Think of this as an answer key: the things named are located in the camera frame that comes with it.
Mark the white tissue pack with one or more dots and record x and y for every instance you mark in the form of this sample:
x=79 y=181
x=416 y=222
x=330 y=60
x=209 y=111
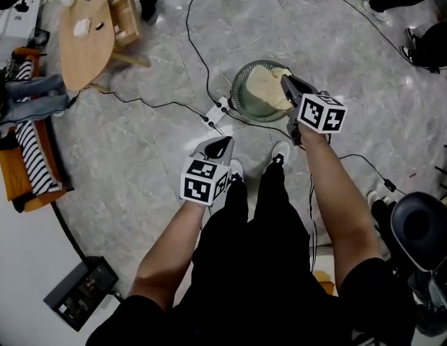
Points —
x=81 y=27

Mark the wooden crate stool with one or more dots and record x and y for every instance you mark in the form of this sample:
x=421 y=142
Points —
x=126 y=20

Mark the oval wooden table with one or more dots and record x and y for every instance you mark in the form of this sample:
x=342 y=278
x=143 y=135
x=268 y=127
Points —
x=86 y=49

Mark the person's black shirt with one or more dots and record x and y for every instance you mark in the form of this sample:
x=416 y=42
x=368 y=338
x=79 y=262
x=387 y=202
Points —
x=252 y=315

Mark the white cabinet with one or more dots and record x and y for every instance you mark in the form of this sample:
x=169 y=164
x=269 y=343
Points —
x=14 y=27

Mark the orange sofa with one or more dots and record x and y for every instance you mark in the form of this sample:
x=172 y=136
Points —
x=18 y=178

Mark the black framed screen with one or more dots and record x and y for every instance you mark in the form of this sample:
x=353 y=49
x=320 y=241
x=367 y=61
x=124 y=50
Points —
x=83 y=294

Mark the white cup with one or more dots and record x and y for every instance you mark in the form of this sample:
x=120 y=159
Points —
x=67 y=0

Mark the white power strip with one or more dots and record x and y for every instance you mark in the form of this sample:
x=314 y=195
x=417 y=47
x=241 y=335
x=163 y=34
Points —
x=217 y=111

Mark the person's left forearm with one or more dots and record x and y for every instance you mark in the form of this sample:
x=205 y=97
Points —
x=166 y=258

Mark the person's black trousers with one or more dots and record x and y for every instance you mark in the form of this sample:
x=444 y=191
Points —
x=270 y=211

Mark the green wire basket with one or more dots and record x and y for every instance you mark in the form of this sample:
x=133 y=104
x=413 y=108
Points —
x=245 y=99

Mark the person's right white shoe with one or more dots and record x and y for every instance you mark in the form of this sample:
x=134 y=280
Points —
x=281 y=151

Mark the black-and-white striped garment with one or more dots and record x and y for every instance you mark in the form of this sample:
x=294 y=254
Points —
x=36 y=157

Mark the black shell chair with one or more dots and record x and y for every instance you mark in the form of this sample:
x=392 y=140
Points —
x=421 y=229

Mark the person's right forearm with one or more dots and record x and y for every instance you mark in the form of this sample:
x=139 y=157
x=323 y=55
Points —
x=339 y=207

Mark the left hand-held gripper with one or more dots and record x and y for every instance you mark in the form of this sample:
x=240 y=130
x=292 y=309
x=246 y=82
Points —
x=202 y=182

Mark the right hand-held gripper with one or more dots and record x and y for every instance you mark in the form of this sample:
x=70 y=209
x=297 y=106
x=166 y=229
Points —
x=317 y=114

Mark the cream clothes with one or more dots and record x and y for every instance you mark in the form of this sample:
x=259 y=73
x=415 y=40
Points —
x=266 y=87

